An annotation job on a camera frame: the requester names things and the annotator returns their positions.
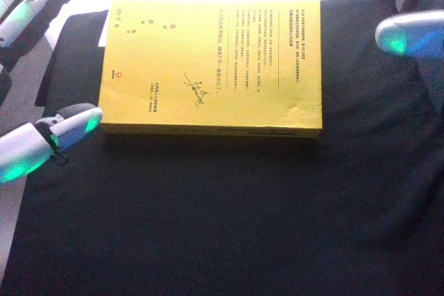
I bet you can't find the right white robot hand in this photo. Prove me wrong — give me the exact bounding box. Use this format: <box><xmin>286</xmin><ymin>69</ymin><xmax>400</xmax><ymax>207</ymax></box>
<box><xmin>375</xmin><ymin>10</ymin><xmax>444</xmax><ymax>58</ymax></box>

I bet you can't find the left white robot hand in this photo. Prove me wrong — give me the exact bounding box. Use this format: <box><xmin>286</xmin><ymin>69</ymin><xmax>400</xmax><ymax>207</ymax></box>
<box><xmin>0</xmin><ymin>0</ymin><xmax>104</xmax><ymax>184</ymax></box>

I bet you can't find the yellow book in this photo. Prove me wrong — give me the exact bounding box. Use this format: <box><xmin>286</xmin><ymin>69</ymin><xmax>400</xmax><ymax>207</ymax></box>
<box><xmin>98</xmin><ymin>0</ymin><xmax>323</xmax><ymax>139</ymax></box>

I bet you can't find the black table cloth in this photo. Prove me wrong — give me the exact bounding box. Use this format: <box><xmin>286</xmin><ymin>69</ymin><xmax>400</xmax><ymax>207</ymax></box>
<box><xmin>0</xmin><ymin>0</ymin><xmax>444</xmax><ymax>296</ymax></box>

